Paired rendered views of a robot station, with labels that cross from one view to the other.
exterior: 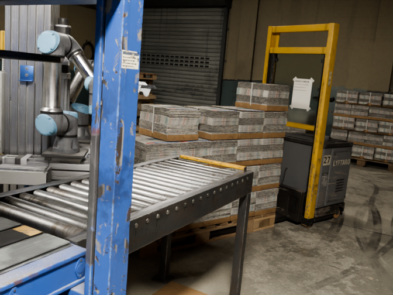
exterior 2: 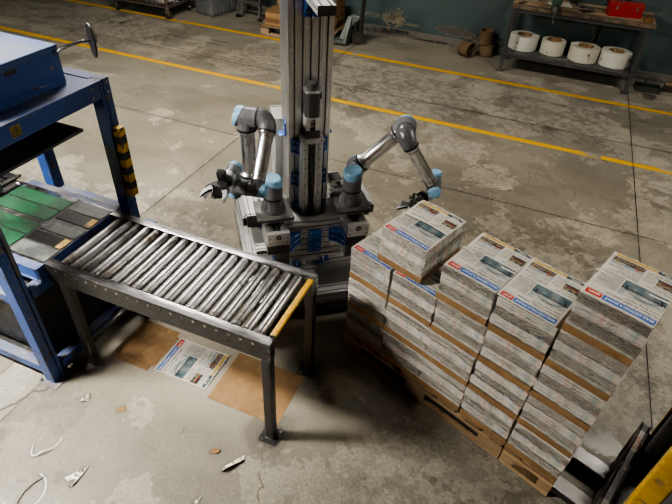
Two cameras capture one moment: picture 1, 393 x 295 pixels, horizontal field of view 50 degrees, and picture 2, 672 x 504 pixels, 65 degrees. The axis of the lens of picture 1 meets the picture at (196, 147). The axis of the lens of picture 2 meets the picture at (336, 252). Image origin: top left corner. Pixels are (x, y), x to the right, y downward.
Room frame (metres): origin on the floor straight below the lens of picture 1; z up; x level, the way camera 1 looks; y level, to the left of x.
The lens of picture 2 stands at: (2.33, -1.93, 2.67)
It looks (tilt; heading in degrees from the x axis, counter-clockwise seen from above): 39 degrees down; 81
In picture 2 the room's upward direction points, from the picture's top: 4 degrees clockwise
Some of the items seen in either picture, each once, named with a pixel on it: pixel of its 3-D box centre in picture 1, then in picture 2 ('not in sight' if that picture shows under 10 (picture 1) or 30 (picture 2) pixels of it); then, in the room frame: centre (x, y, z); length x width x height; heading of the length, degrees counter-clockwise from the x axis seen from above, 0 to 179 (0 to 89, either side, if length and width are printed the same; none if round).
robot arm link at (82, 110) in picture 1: (79, 113); (352, 177); (2.84, 0.81, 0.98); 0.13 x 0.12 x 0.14; 74
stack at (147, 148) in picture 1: (192, 187); (442, 334); (3.29, 0.01, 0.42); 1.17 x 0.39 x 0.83; 130
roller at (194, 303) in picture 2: (165, 181); (213, 282); (2.02, 0.14, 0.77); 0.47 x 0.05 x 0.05; 61
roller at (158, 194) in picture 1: (131, 191); (171, 268); (1.79, 0.27, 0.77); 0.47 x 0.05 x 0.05; 61
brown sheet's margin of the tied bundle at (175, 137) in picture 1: (176, 136); (407, 261); (3.05, 0.15, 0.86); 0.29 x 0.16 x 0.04; 131
